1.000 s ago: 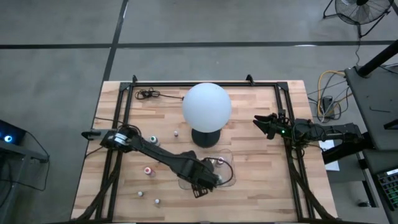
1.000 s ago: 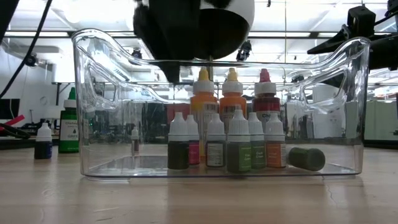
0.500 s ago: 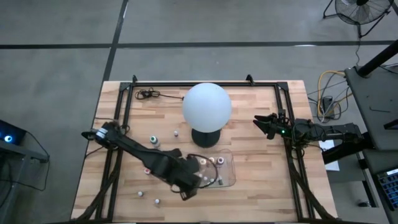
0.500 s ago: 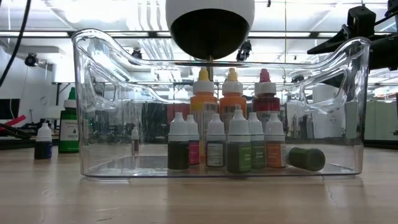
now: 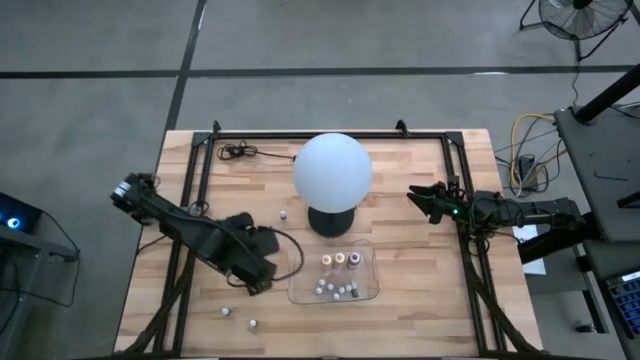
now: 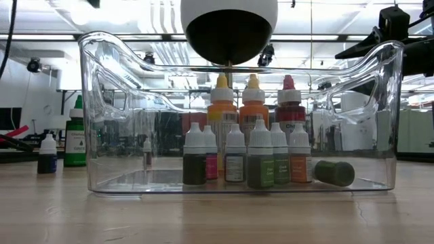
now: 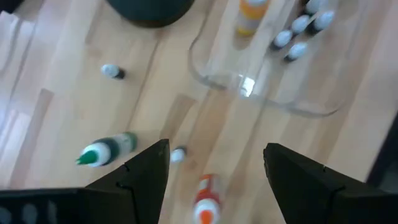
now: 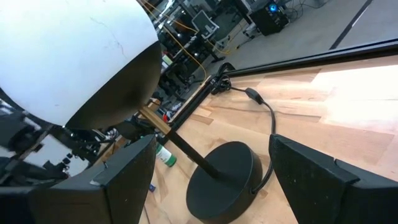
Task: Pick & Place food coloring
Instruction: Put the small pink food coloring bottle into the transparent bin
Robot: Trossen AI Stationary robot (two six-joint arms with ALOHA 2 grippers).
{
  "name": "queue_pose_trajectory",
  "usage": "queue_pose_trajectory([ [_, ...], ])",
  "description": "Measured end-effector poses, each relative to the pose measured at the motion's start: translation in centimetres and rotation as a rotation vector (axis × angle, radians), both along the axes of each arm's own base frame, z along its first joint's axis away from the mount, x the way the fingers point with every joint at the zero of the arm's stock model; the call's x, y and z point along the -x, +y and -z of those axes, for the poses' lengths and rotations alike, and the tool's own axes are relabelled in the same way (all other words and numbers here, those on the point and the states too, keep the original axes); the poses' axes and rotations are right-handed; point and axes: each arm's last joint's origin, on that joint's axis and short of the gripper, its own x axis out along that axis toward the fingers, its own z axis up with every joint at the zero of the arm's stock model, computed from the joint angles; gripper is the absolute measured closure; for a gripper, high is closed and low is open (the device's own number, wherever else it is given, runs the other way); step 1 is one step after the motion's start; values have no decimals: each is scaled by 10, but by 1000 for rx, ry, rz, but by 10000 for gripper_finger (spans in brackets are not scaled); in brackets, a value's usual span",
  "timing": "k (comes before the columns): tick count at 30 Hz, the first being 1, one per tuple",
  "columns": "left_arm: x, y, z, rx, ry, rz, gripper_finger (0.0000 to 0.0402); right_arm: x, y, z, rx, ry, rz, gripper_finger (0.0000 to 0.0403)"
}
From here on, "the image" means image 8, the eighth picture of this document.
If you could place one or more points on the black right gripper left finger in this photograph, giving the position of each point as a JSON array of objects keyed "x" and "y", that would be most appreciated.
[{"x": 118, "y": 186}]

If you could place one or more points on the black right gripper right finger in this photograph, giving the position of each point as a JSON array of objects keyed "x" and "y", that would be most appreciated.
[{"x": 326, "y": 193}]

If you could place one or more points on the small blue food coloring bottle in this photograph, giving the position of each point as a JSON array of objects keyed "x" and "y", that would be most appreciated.
[{"x": 152, "y": 187}]

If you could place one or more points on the large green food coloring bottle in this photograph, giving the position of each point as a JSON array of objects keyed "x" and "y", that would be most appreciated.
[{"x": 166, "y": 155}]

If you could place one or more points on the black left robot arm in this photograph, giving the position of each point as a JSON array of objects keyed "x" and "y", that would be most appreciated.
[{"x": 81, "y": 143}]

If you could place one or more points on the black workstation desk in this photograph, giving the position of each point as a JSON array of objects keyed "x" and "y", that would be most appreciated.
[{"x": 186, "y": 71}]

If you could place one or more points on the white globe table lamp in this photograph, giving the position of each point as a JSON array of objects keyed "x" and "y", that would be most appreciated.
[{"x": 77, "y": 46}]

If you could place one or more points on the black computer with blue light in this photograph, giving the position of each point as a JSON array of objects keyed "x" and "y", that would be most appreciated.
[{"x": 267, "y": 21}]

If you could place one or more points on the grey office chair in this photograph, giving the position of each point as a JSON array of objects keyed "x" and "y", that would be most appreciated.
[{"x": 203, "y": 23}]

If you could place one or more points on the black aluminium table frame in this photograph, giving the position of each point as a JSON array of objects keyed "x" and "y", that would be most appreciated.
[{"x": 311, "y": 59}]

